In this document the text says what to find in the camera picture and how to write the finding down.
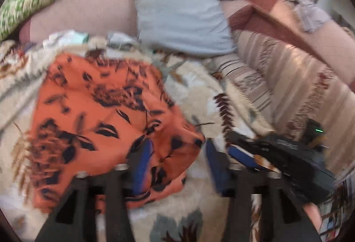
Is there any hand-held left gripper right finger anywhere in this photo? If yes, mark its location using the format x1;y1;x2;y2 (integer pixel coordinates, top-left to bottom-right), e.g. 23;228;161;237
205;139;322;242

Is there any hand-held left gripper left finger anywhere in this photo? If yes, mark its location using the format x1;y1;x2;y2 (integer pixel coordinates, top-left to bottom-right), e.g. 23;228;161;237
35;138;154;242

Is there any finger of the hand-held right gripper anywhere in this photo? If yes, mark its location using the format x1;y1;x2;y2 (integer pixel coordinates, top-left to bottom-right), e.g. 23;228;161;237
226;131;261;151
228;145;280;173

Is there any orange floral blouse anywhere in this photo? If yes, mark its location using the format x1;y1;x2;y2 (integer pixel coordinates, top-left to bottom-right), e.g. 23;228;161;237
28;52;206;213

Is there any person's right forearm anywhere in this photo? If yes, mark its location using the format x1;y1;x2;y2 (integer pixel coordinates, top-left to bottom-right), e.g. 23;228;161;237
302;202;323;234

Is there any bookshelf with books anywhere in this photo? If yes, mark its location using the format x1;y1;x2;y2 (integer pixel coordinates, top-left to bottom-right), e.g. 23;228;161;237
316;164;355;242

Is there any leaf printed blanket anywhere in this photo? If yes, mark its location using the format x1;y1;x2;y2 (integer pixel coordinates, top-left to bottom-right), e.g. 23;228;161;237
0;34;278;242

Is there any striped floral sofa cover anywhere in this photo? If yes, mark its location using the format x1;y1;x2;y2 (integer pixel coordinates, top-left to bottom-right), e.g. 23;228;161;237
222;30;355;173

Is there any small white cloth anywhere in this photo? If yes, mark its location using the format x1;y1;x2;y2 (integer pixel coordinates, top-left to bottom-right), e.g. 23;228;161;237
43;30;89;47
107;33;136;50

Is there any lavender cloth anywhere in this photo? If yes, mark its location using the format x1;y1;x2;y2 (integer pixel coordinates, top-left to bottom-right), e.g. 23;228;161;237
280;0;332;33

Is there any light blue pillow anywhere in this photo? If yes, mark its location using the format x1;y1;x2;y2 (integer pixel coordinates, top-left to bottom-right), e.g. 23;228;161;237
132;0;237;55

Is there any pink sofa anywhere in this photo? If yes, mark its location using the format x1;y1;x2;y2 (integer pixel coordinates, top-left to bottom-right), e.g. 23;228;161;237
18;0;355;87

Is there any green patterned pillow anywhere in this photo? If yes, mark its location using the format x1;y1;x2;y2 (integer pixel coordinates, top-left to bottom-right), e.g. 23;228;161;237
0;0;88;40

